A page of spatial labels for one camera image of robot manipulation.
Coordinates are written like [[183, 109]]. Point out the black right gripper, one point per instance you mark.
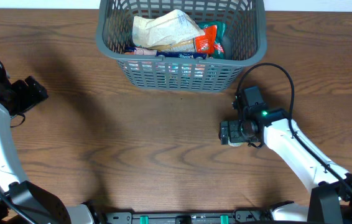
[[227, 132]]

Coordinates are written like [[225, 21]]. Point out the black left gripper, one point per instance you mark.
[[25, 86]]

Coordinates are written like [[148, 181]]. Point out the green Nescafe coffee bag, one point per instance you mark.
[[221, 27]]

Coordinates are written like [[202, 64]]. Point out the orange spaghetti packet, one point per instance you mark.
[[201, 44]]

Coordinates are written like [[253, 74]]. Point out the colourful tissue pack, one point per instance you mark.
[[142, 51]]

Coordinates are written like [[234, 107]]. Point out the beige grain bag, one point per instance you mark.
[[172, 28]]

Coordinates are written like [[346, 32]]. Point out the green lid jar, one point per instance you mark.
[[235, 144]]

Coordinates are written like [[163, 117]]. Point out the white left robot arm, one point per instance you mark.
[[21, 201]]

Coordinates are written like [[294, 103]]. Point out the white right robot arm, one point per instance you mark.
[[329, 184]]

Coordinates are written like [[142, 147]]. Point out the grey plastic basket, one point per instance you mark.
[[244, 43]]

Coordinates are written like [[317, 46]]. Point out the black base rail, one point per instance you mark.
[[244, 215]]

